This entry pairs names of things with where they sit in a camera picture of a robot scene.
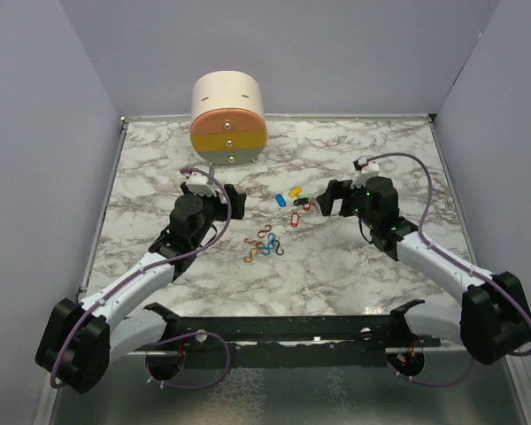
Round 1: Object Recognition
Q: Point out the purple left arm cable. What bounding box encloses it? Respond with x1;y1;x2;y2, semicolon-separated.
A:
49;166;235;390

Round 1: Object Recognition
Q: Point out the orange S carabiner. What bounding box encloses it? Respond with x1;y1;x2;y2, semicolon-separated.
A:
244;238;263;246

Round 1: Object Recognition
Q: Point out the black S carabiner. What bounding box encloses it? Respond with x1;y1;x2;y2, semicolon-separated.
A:
275;243;285;256

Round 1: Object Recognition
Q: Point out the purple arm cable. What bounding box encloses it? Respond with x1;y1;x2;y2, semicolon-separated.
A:
362;152;531;387
49;166;235;390

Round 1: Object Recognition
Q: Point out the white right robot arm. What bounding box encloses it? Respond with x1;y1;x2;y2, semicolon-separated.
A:
316;176;531;365

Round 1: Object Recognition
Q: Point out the blue key tag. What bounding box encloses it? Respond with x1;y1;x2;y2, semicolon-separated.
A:
274;194;287;208

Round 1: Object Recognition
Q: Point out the red S carabiner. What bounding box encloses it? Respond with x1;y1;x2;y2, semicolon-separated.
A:
257;224;273;238

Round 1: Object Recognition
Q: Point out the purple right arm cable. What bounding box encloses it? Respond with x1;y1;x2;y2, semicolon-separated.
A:
362;152;531;387

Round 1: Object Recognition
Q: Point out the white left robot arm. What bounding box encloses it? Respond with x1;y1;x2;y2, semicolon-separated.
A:
35;183;247;394

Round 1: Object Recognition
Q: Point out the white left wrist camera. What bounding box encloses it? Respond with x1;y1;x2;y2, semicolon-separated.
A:
181;166;218;197

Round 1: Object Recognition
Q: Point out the yellow key tag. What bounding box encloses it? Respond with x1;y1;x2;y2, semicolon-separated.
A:
288;186;302;198

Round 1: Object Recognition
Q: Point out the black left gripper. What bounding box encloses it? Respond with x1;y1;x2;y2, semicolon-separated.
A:
181;182;244;248

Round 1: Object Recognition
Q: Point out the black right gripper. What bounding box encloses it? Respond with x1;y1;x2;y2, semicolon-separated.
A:
318;179;378;229

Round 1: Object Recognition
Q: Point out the light blue S carabiner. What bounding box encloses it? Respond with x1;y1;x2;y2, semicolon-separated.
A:
267;233;278;249

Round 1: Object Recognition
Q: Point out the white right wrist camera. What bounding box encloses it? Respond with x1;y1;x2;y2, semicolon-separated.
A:
351;158;380;189

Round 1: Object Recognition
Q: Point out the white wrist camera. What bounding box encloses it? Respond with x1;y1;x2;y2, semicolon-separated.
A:
351;158;380;189
181;166;218;197

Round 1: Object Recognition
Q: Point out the round three-drawer mini cabinet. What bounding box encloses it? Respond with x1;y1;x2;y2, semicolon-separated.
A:
189;71;267;166

